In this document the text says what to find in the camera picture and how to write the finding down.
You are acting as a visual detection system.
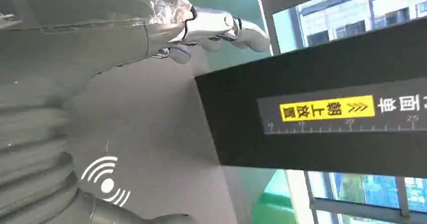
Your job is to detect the black scanner post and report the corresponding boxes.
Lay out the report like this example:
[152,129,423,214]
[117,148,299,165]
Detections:
[195,17,427,179]

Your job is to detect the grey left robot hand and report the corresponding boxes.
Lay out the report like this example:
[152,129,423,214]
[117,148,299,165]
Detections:
[0,0,271,224]

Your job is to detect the yellow and black label sticker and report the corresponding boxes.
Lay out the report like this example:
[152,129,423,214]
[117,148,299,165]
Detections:
[257,78,427,136]

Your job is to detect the scanner base plate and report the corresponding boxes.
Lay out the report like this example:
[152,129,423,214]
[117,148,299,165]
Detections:
[62,45,277,224]

